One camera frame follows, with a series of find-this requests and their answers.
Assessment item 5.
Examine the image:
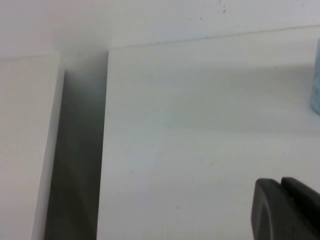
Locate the light blue plastic cup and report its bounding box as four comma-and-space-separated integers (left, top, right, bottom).
309, 37, 320, 114

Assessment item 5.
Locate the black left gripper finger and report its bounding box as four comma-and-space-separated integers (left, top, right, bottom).
250, 176, 320, 240

